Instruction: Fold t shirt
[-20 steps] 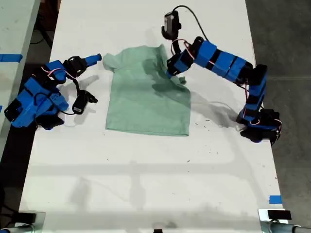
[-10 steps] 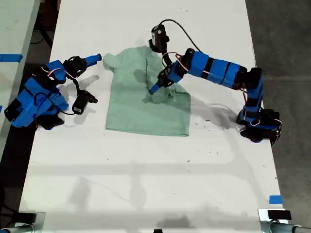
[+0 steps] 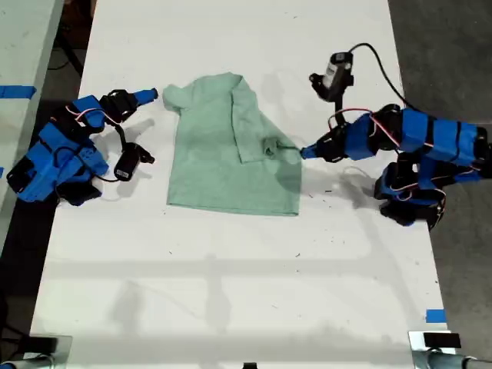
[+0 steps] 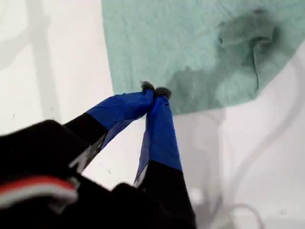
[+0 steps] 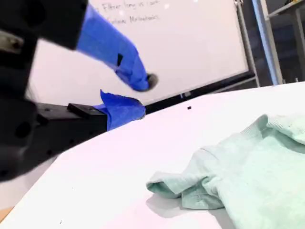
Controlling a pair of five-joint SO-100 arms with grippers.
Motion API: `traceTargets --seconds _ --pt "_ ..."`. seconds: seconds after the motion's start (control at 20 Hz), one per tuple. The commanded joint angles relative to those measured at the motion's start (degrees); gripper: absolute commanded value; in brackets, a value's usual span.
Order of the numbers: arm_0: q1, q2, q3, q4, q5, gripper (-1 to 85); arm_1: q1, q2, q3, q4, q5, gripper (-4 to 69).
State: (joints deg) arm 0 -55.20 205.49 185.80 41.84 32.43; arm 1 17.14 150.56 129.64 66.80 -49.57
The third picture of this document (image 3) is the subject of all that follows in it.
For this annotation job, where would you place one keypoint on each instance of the grey metal tube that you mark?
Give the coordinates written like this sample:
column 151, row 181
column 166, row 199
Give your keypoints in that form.
column 23, row 363
column 461, row 362

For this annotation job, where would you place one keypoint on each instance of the black camera box white label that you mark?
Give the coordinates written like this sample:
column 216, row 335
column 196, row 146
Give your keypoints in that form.
column 338, row 73

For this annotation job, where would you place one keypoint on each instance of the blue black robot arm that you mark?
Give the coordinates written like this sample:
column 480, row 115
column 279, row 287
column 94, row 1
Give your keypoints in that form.
column 442, row 134
column 50, row 153

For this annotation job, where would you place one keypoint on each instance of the long blue tape strip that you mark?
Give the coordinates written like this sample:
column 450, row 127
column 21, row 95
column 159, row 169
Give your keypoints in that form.
column 17, row 92

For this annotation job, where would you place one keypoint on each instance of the plain black camera box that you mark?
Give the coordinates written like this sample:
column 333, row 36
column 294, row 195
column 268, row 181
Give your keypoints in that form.
column 128, row 163

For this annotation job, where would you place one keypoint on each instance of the small black box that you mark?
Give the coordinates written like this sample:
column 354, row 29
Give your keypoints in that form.
column 42, row 343
column 442, row 340

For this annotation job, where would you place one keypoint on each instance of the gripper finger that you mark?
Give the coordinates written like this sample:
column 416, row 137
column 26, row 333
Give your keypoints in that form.
column 143, row 103
column 146, row 94
column 313, row 147
column 310, row 155

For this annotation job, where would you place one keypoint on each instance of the short black camera stalk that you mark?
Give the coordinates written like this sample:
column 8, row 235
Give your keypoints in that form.
column 122, row 136
column 339, row 109

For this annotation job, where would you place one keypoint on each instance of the silver metal bracket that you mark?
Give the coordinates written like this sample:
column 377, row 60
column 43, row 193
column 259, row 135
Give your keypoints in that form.
column 64, row 350
column 417, row 353

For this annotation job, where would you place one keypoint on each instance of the pale green T-shirt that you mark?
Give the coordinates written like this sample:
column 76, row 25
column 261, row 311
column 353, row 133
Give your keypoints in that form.
column 207, row 165

